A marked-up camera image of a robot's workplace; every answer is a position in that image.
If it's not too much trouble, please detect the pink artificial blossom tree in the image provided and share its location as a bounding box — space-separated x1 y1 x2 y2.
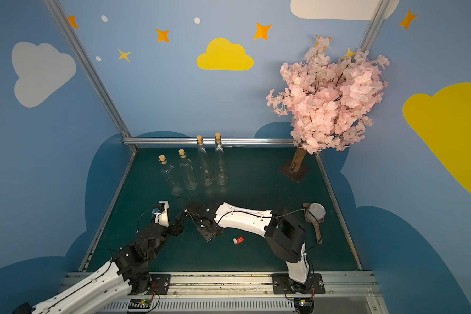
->
266 35 390 181

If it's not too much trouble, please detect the left small circuit board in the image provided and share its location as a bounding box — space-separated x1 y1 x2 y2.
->
126 299 152 313

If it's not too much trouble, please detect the aluminium frame post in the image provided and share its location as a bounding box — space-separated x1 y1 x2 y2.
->
43 0 132 138
358 0 390 51

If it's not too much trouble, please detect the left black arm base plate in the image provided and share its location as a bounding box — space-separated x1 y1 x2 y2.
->
136 273 171 296

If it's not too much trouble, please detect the aluminium front rail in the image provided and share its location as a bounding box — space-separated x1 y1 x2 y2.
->
46 270 389 314

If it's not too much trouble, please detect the clear glass bottle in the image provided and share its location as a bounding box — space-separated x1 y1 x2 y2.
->
158 155 183 196
179 149 198 190
196 136 213 187
215 133 228 185

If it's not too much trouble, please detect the right small circuit board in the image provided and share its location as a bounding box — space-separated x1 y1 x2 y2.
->
293 298 314 314

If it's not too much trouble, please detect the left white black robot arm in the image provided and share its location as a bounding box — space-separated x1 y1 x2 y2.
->
13 211 186 313

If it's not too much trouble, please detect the left aluminium frame post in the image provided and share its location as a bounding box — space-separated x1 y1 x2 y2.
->
43 0 132 138

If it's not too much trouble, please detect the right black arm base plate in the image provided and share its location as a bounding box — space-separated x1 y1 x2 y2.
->
272 273 326 294

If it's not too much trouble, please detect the aluminium back frame bar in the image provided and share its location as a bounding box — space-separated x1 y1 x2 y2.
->
122 137 295 147

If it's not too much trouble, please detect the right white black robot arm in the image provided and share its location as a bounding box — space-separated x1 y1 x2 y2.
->
184 201 310 284

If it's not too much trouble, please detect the small circuit board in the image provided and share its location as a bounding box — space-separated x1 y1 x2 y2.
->
126 299 152 313
293 298 314 314

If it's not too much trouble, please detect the right aluminium frame post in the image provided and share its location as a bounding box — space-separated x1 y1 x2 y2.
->
358 0 390 51

